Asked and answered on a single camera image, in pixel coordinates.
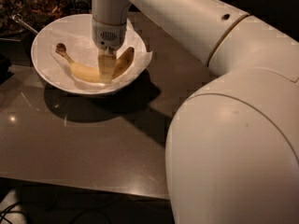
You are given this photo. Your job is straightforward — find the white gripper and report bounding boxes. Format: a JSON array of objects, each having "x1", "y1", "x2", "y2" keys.
[{"x1": 92, "y1": 18, "x2": 126, "y2": 83}]

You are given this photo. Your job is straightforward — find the yellow banana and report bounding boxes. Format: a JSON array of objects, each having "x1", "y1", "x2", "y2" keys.
[{"x1": 55, "y1": 43, "x2": 135, "y2": 83}]

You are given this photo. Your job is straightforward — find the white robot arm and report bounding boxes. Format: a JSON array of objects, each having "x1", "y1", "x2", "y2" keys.
[{"x1": 92, "y1": 0, "x2": 299, "y2": 224}]

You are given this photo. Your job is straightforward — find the white bowl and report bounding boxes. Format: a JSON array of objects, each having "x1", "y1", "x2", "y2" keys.
[{"x1": 30, "y1": 13, "x2": 150, "y2": 96}]

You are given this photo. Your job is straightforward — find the white paper liner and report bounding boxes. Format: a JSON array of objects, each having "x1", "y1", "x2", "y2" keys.
[{"x1": 38, "y1": 18, "x2": 154, "y2": 91}]

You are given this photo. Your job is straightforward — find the glass jar of snacks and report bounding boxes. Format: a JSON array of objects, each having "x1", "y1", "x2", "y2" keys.
[{"x1": 0, "y1": 0, "x2": 67, "y2": 37}]

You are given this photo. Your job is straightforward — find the metal scoop handle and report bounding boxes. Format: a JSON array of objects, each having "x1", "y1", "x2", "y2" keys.
[{"x1": 12, "y1": 14, "x2": 38, "y2": 35}]

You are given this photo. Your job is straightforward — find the black cables under table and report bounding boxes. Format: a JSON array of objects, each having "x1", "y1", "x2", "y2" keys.
[{"x1": 0, "y1": 201, "x2": 110, "y2": 224}]

